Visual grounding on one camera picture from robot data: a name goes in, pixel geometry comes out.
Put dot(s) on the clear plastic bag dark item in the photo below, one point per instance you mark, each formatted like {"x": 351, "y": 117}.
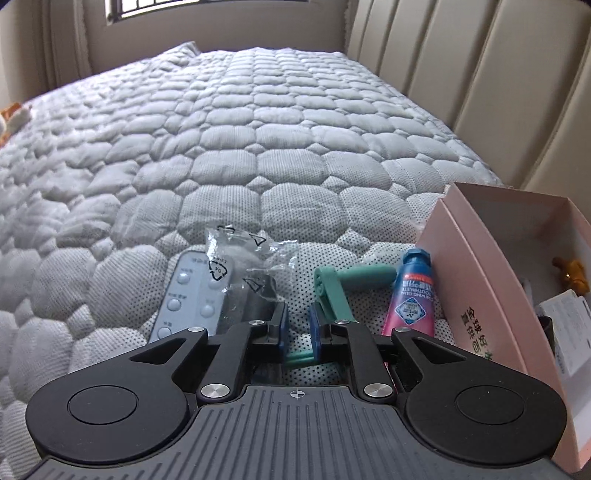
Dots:
{"x": 240, "y": 272}

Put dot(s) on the pink cardboard box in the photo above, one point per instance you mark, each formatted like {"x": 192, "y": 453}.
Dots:
{"x": 471, "y": 286}

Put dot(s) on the beige curtain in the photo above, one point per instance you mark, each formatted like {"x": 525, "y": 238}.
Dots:
{"x": 41, "y": 41}

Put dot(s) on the barred window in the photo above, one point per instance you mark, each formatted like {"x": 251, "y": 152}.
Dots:
{"x": 147, "y": 7}

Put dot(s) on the small white carton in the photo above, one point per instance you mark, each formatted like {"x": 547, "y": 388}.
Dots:
{"x": 565, "y": 323}

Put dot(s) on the pale blue remote control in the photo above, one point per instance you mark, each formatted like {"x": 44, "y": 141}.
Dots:
{"x": 189, "y": 295}

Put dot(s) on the white quilted mattress cover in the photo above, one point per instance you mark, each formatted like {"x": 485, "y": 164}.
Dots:
{"x": 231, "y": 115}

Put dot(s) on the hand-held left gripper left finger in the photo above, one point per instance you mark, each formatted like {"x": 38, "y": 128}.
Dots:
{"x": 282, "y": 332}

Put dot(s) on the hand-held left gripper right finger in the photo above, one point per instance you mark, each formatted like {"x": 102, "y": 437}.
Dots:
{"x": 314, "y": 337}

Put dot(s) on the beige padded headboard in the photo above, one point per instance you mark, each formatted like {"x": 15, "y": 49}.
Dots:
{"x": 485, "y": 69}

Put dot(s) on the orange toy animal figure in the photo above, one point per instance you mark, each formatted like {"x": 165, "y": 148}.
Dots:
{"x": 575, "y": 272}

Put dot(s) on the pink toothpaste tube blue cap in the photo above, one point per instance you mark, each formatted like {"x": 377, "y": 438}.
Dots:
{"x": 408, "y": 300}

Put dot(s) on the orange and white plush toy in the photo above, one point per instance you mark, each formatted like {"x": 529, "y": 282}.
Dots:
{"x": 14, "y": 117}

